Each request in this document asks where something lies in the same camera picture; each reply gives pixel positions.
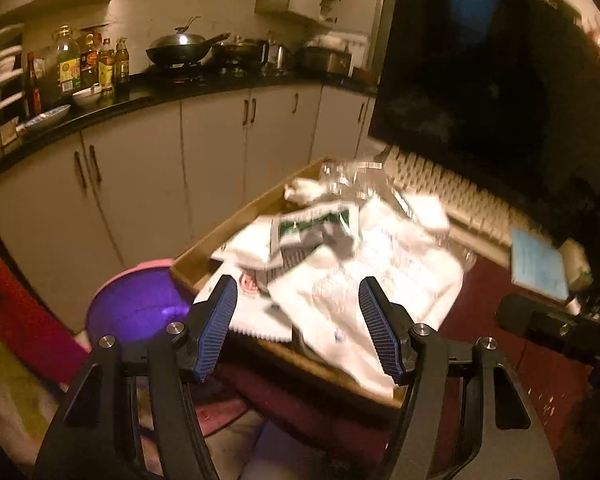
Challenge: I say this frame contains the white flat packet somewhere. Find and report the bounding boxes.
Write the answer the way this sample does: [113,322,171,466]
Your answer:
[210,216,282,269]

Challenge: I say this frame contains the dark cooking pot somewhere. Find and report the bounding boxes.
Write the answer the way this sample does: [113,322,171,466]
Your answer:
[211,35,269,69]

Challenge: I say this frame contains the white keyboard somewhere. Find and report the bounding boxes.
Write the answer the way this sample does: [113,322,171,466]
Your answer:
[380,147,517,252]

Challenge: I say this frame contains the large cooking oil bottle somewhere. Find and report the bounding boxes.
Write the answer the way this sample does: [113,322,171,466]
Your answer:
[54,26,84,97]

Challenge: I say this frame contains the blue note pad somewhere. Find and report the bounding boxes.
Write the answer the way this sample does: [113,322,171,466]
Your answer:
[509,226,572,302]

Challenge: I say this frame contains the white lower cabinets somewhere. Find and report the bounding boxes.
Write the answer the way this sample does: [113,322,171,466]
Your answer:
[0,82,378,333]

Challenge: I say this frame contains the black wok with steel lid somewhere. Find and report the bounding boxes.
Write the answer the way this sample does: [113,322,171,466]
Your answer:
[145,16,232,68]

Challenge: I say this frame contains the red cloth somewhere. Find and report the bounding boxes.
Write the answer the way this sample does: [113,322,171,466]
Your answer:
[0,237,89,387]

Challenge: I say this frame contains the crumpled white tissue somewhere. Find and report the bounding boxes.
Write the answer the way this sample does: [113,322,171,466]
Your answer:
[282,177,332,207]

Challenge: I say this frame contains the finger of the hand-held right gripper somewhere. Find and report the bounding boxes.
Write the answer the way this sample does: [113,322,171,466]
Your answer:
[495,293,537,337]

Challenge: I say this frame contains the steel kettle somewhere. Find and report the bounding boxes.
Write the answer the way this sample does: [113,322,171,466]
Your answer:
[267,42,294,72]

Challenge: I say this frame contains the white packet with red label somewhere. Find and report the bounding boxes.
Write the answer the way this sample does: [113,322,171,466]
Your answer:
[195,265,302,344]

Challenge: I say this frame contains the dish rack with plates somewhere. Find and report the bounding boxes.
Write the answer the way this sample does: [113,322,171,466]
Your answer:
[0,22,27,127]

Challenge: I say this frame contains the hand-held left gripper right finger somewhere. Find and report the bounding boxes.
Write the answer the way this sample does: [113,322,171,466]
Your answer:
[358,275,561,480]

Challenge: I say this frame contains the purple plastic basin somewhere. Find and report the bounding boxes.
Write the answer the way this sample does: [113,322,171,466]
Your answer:
[84,259,197,347]

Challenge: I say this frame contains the clear plastic bag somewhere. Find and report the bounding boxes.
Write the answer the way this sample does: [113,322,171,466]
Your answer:
[320,157,407,207]

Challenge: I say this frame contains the white bowl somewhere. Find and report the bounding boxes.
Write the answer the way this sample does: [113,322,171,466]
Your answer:
[72,85,104,108]

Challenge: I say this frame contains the steel roasting pan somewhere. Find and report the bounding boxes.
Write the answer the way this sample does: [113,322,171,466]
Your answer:
[300,46,354,74]

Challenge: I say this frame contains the black kitchen counter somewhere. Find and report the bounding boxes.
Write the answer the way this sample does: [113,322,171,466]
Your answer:
[0,67,378,188]

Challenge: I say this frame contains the blue patterned plate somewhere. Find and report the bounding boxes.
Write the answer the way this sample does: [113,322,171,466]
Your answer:
[17,104,72,134]

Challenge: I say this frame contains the black monitor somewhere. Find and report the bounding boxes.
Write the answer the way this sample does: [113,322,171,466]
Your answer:
[367,0,600,223]

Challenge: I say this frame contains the green and white packet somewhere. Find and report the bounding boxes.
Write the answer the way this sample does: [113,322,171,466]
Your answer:
[270,202,362,269]

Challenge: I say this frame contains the small oil bottle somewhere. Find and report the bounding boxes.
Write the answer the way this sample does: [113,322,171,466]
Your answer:
[114,37,131,84]
[81,34,101,89]
[98,38,116,94]

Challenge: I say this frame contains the dark sauce bottle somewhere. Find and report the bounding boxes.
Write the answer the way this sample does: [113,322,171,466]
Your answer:
[24,52,44,117]

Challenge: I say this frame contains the colourful floor mat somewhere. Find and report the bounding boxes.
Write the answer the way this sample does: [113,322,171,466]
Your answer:
[0,310,81,480]

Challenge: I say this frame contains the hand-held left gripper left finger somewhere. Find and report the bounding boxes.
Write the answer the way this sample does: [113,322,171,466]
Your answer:
[32,274,239,480]

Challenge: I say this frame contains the white square packet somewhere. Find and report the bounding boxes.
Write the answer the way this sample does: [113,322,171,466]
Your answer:
[405,192,452,234]

